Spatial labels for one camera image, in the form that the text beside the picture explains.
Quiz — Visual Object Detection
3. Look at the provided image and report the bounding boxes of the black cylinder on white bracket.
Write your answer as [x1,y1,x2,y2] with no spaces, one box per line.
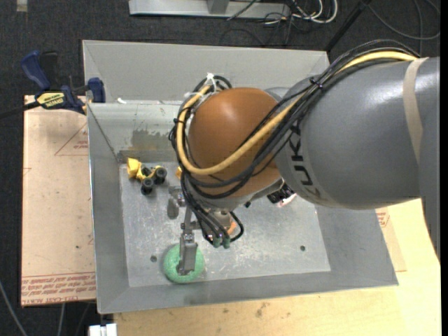
[266,183,298,209]

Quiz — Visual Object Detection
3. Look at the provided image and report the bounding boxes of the green foam ring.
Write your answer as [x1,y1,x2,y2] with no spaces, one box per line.
[162,243,206,285]

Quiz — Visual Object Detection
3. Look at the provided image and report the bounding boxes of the grey metal bin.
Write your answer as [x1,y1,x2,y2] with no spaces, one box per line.
[82,39,400,315]

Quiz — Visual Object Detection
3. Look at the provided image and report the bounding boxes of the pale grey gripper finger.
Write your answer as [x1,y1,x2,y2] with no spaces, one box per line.
[167,185,187,221]
[177,232,200,277]

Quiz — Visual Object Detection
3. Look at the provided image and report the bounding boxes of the yellow toy car black wheels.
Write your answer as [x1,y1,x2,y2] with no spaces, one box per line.
[126,157,168,197]

